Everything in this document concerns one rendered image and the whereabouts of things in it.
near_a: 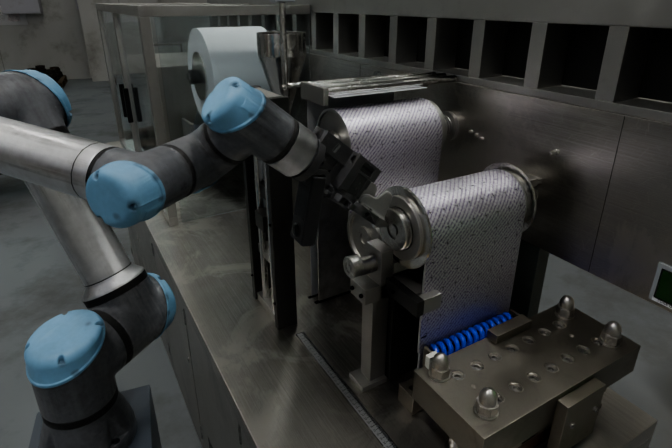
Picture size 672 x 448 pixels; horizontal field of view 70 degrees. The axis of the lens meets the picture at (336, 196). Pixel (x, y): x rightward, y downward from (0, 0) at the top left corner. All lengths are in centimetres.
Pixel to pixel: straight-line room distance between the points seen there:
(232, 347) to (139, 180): 63
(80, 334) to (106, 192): 35
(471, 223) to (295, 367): 48
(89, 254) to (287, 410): 46
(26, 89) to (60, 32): 1121
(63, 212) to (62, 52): 1129
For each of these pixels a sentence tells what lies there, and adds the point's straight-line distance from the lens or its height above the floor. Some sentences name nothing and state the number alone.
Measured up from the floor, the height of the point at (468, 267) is 117.
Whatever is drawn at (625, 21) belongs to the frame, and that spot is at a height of 158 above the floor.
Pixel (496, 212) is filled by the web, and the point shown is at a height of 127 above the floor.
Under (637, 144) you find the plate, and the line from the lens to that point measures 92.
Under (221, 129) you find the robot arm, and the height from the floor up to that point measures 146.
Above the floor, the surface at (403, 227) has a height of 127.
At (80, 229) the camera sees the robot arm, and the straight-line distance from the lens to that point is 93.
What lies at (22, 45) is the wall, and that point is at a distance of 1229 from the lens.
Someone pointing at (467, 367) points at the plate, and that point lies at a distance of 90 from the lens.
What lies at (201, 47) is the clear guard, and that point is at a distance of 162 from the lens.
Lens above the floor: 162
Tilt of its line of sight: 22 degrees down
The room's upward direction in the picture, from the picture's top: straight up
